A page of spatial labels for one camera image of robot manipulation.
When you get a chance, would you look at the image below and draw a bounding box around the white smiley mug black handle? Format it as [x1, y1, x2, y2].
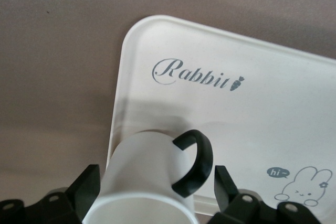
[82, 129, 214, 224]

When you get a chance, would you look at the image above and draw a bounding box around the cream rabbit print tray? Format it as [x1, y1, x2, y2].
[106, 14, 336, 224]

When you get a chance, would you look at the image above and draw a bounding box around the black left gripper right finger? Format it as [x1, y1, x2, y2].
[209, 165, 325, 224]

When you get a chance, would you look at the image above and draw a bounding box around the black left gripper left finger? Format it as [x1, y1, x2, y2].
[0, 164, 102, 224]

